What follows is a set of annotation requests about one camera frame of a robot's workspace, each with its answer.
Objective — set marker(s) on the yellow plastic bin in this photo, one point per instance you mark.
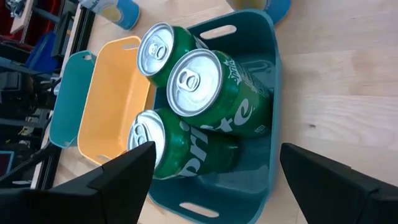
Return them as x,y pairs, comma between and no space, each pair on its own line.
115,102

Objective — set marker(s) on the teal plastic bin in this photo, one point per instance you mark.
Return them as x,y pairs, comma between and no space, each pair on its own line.
71,102

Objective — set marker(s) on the black aluminium table frame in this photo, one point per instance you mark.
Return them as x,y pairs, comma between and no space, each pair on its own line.
85,25

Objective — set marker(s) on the green Sprite can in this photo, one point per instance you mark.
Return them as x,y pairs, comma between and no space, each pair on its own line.
217,102
186,149
155,49

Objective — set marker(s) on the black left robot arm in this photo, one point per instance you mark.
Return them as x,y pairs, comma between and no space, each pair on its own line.
21,90

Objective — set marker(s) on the dark blue plastic bin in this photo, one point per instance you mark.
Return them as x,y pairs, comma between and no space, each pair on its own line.
248,186

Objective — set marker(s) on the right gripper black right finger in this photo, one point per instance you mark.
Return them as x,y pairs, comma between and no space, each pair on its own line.
342,199

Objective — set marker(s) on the white Spindrift can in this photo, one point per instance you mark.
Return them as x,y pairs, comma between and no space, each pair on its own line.
124,14
276,9

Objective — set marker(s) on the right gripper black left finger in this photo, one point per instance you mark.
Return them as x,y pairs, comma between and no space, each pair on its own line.
93,202

